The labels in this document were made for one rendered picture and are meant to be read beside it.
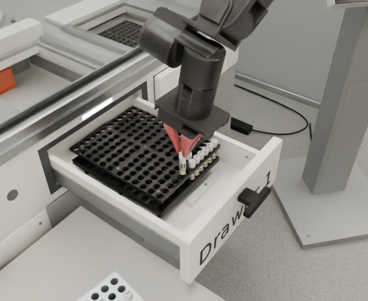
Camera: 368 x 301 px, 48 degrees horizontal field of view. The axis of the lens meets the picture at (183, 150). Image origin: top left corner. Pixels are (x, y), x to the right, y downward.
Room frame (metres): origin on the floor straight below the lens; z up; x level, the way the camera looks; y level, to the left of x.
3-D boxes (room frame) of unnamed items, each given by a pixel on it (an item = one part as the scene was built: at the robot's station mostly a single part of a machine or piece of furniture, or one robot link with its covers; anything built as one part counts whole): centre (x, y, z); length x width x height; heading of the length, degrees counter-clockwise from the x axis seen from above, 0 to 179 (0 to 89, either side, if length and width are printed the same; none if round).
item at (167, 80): (0.91, -0.03, 0.87); 0.29 x 0.02 x 0.11; 143
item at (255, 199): (0.46, -0.11, 0.91); 0.07 x 0.04 x 0.01; 143
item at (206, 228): (0.48, -0.09, 0.87); 0.29 x 0.02 x 0.11; 143
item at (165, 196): (0.53, -0.01, 0.90); 0.18 x 0.02 x 0.01; 143
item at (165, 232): (0.60, 0.08, 0.86); 0.40 x 0.26 x 0.06; 53
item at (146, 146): (0.60, 0.07, 0.87); 0.22 x 0.18 x 0.06; 53
